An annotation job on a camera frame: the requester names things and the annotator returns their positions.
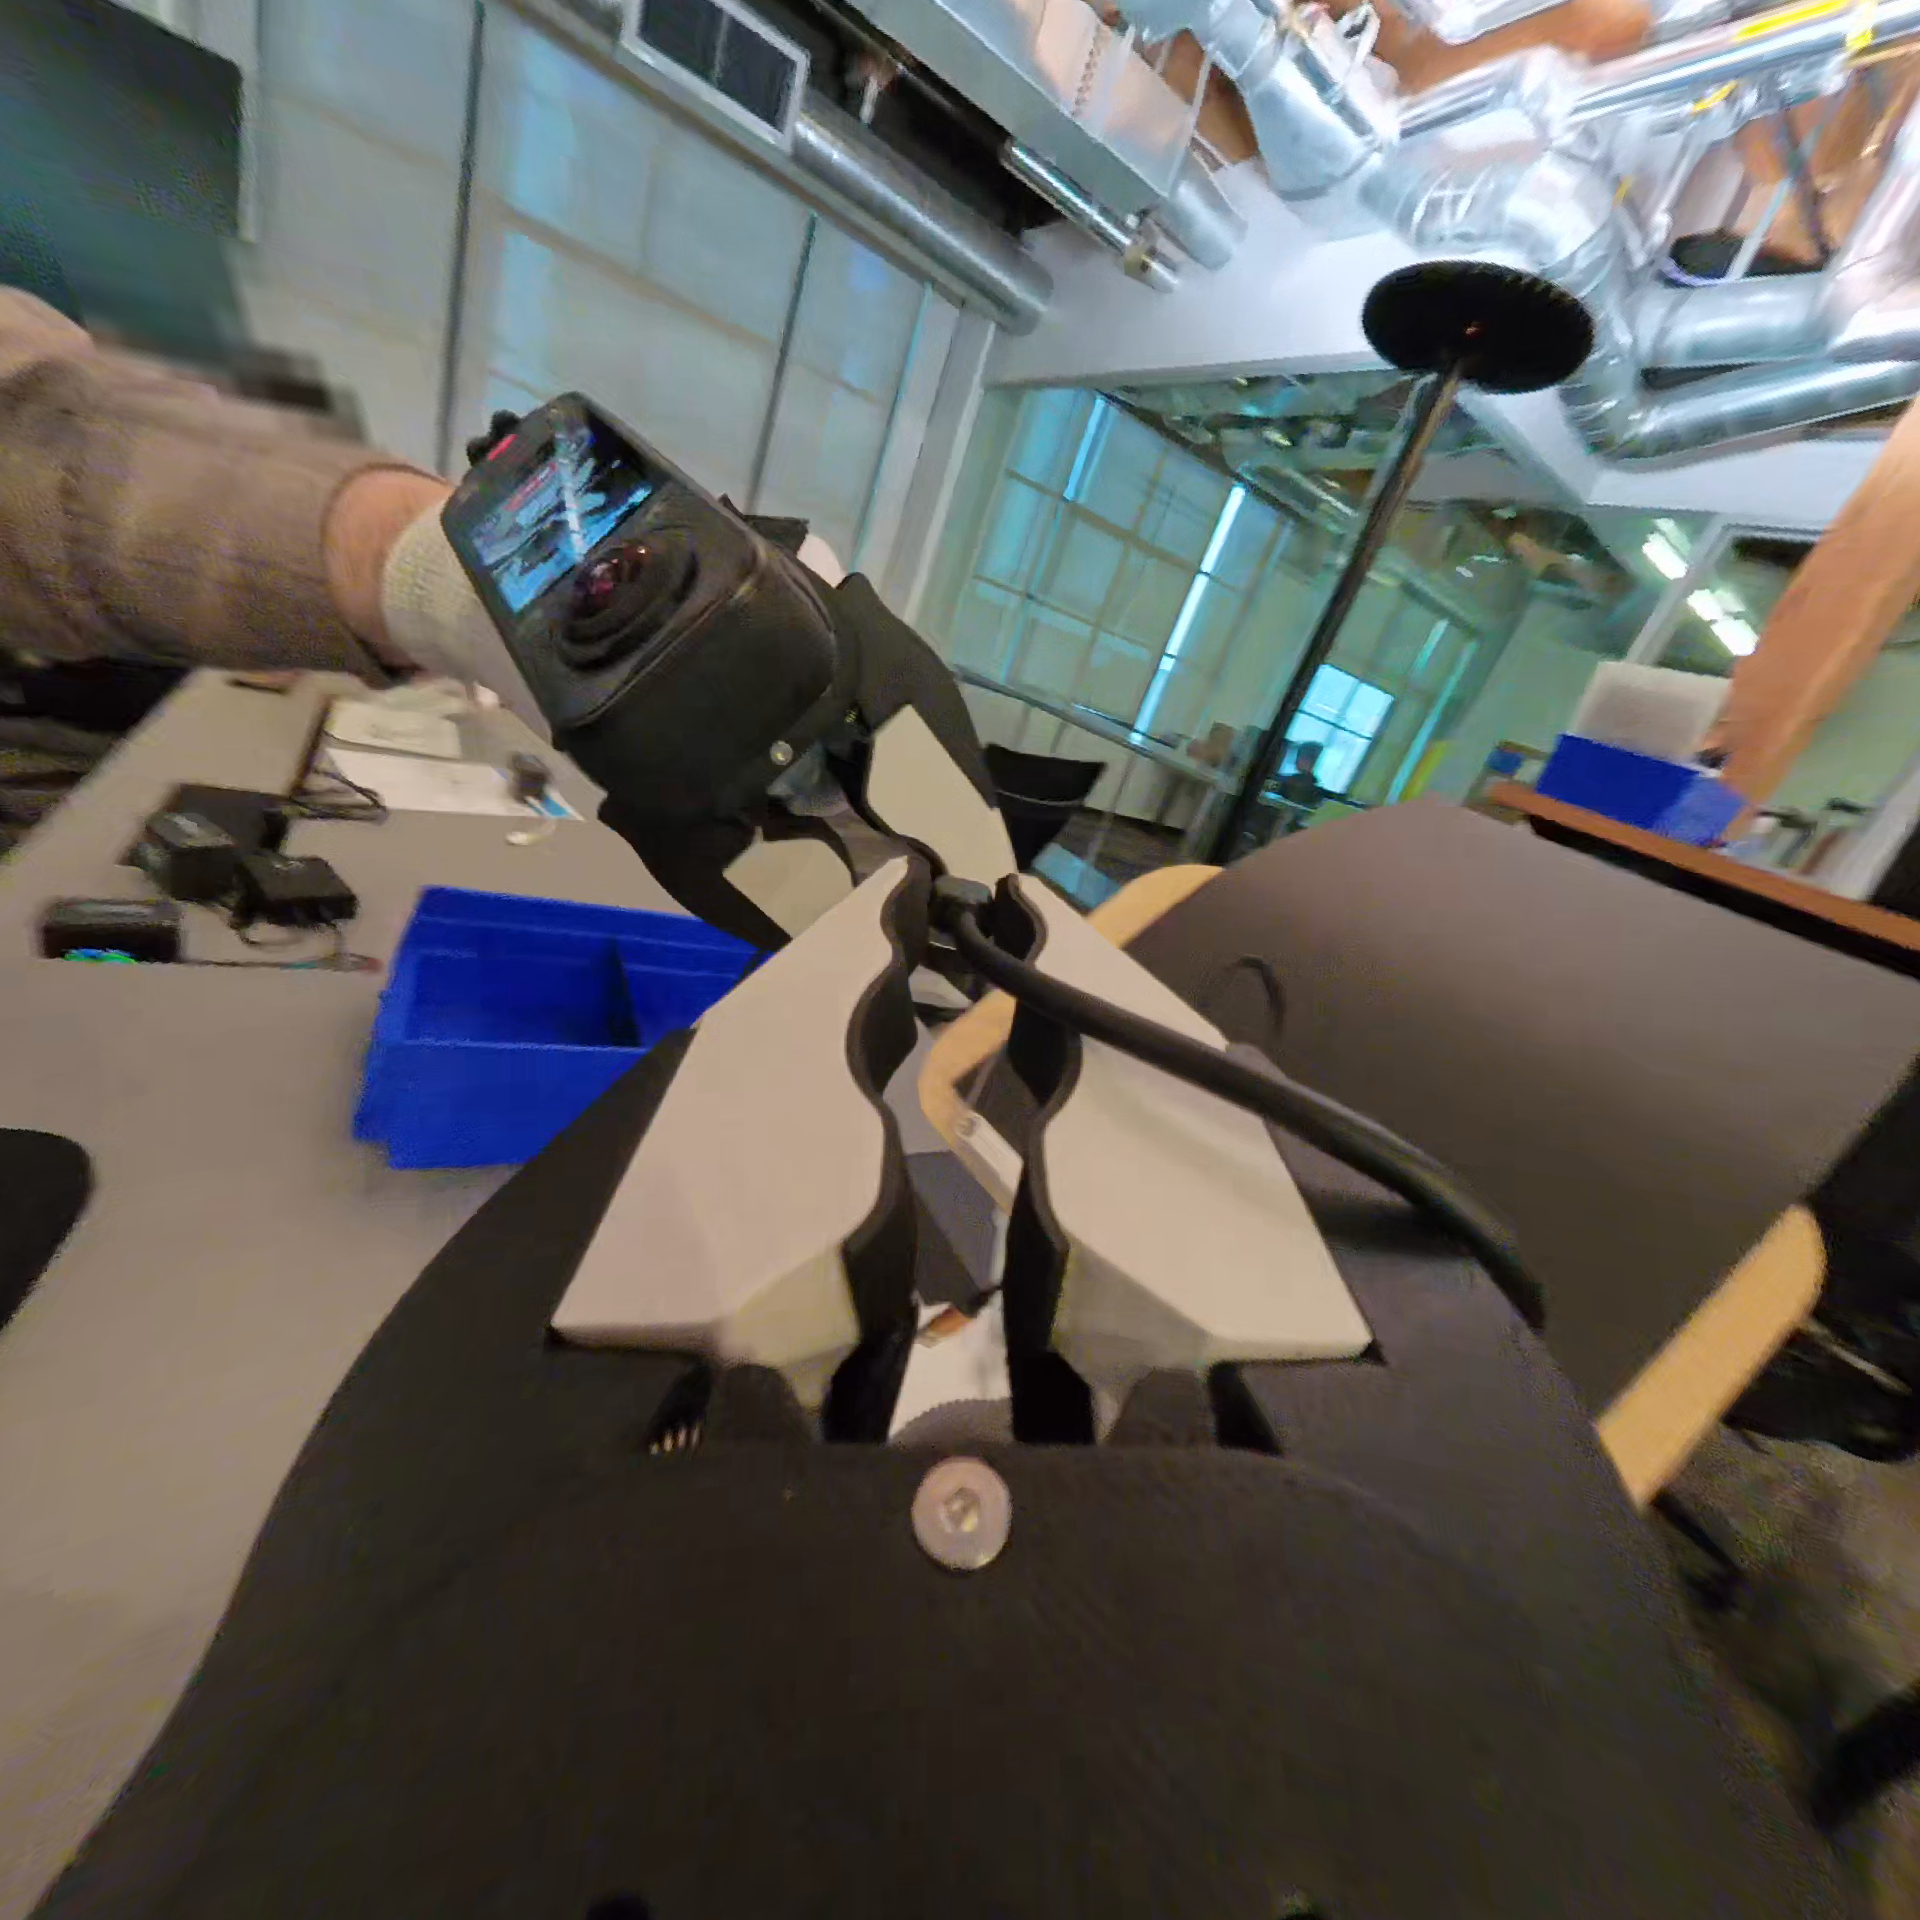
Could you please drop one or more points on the dark cloth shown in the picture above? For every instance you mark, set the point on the dark cloth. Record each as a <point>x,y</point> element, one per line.
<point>31,1217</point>

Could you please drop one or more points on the wooden beam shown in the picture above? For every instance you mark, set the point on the wooden beam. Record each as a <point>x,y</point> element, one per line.
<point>1832,616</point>

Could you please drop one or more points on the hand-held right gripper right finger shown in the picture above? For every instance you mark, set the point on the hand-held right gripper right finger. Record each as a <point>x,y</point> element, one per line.
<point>1200,1229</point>

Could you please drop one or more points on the blue plastic bin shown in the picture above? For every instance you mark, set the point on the blue plastic bin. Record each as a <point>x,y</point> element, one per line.
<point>509,1036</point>

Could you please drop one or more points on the black monitor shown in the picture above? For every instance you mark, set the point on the black monitor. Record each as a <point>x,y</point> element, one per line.
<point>105,164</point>

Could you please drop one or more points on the small black device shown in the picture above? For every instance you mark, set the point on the small black device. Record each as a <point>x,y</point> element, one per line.
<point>240,855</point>

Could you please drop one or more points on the white paper sheet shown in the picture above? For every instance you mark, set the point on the white paper sheet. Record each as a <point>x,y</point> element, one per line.
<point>434,765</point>

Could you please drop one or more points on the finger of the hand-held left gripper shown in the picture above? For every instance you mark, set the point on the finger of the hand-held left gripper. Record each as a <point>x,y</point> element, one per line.
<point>931,796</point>
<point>786,876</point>

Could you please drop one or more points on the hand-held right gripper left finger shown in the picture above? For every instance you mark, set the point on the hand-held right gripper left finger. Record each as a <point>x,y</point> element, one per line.
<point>720,1201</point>

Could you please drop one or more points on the person's left hand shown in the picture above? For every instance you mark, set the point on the person's left hand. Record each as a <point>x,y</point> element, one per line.
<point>451,616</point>

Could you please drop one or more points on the black office chair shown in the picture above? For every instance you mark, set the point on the black office chair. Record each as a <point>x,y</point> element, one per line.
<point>1042,805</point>

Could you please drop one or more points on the silver ceiling duct pipes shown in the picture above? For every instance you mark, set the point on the silver ceiling duct pipes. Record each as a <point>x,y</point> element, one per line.
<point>1561,151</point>

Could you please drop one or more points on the small black power adapter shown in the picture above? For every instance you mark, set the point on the small black power adapter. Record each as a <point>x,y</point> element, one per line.
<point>105,930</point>

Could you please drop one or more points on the person's left forearm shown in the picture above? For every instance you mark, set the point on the person's left forearm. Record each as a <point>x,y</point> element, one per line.
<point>181,509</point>

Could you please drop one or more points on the small blue desk bin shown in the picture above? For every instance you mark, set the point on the small blue desk bin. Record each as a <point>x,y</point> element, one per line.
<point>1635,787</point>

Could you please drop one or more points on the black round-base pole stand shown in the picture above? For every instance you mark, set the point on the black round-base pole stand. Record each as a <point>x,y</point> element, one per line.
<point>1471,324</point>

